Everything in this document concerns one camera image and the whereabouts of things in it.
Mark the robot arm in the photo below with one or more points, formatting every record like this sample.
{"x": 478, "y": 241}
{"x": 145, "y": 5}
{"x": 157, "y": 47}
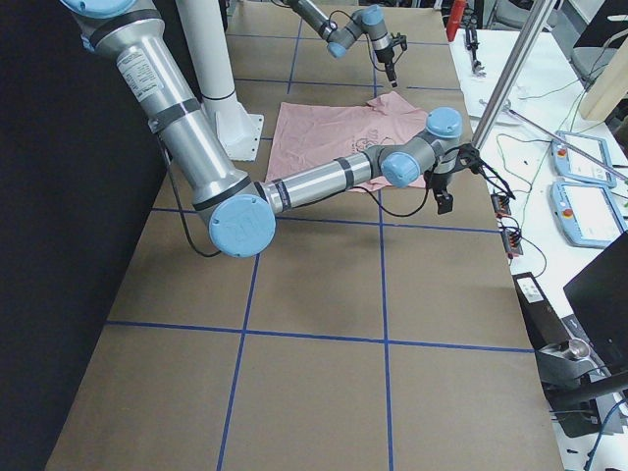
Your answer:
{"x": 202, "y": 131}
{"x": 368, "y": 21}

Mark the orange black connector board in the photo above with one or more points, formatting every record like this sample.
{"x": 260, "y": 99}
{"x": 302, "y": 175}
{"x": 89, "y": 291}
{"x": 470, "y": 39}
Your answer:
{"x": 501, "y": 205}

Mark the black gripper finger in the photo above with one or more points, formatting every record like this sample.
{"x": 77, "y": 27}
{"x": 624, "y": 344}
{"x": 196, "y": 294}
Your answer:
{"x": 391, "y": 74}
{"x": 444, "y": 201}

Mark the blue teach pendant near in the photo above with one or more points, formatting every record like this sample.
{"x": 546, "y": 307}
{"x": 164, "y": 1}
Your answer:
{"x": 586, "y": 213}

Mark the pink Snoopy t-shirt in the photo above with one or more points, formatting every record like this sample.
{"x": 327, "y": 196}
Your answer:
{"x": 307, "y": 135}

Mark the black monitor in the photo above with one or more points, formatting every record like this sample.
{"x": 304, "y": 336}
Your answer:
{"x": 598, "y": 297}

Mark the black tripod pole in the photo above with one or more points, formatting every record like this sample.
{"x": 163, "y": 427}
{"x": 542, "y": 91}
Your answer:
{"x": 472, "y": 46}

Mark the red cylinder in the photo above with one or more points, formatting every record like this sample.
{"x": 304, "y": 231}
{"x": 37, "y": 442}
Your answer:
{"x": 454, "y": 19}

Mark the white mounting column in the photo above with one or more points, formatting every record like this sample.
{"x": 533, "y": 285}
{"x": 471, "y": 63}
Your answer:
{"x": 238, "y": 131}

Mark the black box with label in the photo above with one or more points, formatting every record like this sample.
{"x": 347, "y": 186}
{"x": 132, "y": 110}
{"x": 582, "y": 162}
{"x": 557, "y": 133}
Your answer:
{"x": 543, "y": 326}

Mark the aluminium frame post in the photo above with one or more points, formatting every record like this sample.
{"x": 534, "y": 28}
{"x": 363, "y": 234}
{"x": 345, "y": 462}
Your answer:
{"x": 523, "y": 46}

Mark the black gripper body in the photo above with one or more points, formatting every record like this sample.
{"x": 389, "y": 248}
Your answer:
{"x": 441, "y": 181}
{"x": 384, "y": 56}

